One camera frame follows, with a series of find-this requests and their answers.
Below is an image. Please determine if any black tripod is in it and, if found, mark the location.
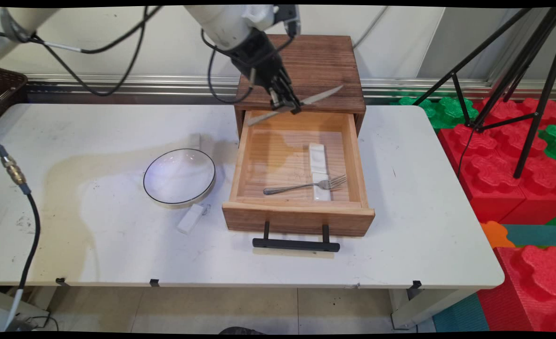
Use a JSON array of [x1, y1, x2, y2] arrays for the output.
[[412, 7, 556, 179]]

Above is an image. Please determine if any black camera cable loop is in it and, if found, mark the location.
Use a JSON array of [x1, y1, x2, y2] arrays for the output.
[[201, 29, 297, 105]]

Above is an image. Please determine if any green foam block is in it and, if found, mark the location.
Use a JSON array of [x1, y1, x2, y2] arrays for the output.
[[390, 96, 479, 130], [538, 124, 556, 163]]

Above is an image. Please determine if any aluminium wall rail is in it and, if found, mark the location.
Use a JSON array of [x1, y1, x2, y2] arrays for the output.
[[24, 73, 556, 105]]

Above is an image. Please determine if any long white cutlery rest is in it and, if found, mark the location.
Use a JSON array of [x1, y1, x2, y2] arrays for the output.
[[309, 142, 331, 202]]

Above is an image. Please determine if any teal foam mat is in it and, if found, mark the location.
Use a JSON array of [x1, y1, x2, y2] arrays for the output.
[[432, 293, 490, 332], [502, 224, 556, 248]]

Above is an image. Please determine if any black drawer handle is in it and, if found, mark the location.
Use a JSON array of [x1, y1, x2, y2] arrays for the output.
[[253, 221, 341, 253]]

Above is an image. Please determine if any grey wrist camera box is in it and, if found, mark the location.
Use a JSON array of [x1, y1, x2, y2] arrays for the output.
[[273, 6, 302, 39]]

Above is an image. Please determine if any silver fork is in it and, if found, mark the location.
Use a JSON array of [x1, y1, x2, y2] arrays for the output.
[[263, 175, 348, 196]]

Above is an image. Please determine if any white bowl black rim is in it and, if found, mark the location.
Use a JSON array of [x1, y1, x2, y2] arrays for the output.
[[143, 148, 216, 206]]

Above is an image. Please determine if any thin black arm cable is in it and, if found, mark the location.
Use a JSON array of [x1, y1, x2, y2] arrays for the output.
[[35, 7, 149, 97]]

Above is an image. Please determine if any large red foam block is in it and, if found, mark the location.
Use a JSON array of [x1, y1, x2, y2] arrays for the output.
[[437, 97, 556, 225]]

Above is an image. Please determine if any silver table knife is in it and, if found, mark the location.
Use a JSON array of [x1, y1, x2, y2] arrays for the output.
[[246, 85, 344, 127]]

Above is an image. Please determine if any black cable white sleeve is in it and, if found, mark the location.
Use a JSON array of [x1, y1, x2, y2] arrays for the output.
[[0, 6, 163, 55]]

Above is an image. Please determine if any light wooden drawer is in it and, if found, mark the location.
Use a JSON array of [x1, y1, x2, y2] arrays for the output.
[[222, 111, 376, 237]]

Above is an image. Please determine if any white table leg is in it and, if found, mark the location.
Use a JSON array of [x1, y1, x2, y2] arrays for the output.
[[0, 286, 58, 330], [389, 288, 477, 330]]

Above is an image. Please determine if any dark wooden drawer cabinet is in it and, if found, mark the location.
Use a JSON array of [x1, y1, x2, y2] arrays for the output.
[[235, 34, 367, 137]]

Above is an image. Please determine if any orange foam piece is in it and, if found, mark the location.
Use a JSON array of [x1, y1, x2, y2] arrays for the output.
[[480, 221, 515, 249]]

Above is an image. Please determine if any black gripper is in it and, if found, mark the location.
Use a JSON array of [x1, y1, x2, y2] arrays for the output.
[[230, 30, 303, 115]]

